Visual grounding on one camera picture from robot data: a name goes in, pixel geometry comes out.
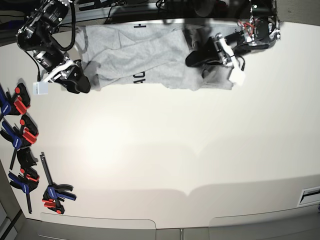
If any lone blue bar clamp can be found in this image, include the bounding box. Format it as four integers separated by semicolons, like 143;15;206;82
40;152;77;215

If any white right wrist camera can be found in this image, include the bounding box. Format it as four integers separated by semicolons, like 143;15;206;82
32;62;73;96

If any white label plate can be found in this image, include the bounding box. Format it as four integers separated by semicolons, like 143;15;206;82
297;186;320;207

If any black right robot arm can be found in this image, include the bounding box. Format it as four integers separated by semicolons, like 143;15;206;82
16;0;91;95

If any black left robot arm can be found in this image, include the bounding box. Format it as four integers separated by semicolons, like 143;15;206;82
185;0;281;69

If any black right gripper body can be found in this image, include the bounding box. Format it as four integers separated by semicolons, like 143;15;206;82
55;59;91;94

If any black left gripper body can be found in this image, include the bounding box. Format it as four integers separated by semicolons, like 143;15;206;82
185;37;233;67

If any grey T-shirt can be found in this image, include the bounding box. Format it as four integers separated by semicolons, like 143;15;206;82
75;23;233;91

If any top blue bar clamp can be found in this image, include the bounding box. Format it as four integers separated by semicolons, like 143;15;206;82
0;82;31;120

